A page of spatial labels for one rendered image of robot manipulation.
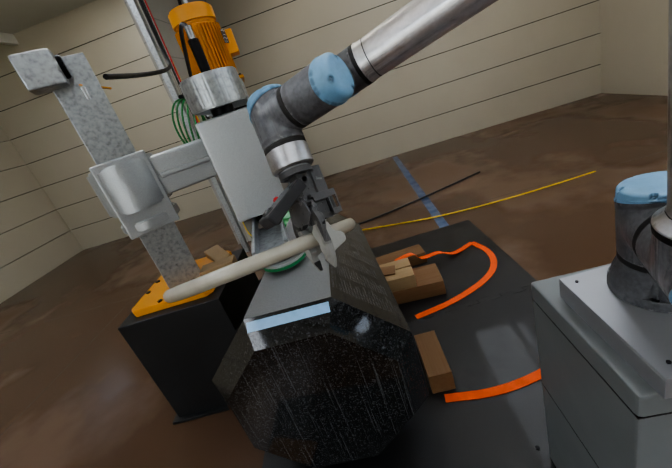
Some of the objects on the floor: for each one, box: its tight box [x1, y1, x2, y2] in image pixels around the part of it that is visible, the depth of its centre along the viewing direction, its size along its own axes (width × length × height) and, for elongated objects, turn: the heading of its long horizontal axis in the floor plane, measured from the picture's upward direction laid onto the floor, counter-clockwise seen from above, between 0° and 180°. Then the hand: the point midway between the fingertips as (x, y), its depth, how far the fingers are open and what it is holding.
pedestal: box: [118, 248, 259, 425], centre depth 218 cm, size 66×66×74 cm
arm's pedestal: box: [531, 263, 672, 468], centre depth 94 cm, size 50×50×85 cm
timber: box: [414, 330, 456, 394], centre depth 179 cm, size 30×12×12 cm, turn 38°
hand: (323, 264), depth 66 cm, fingers closed on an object, 4 cm apart
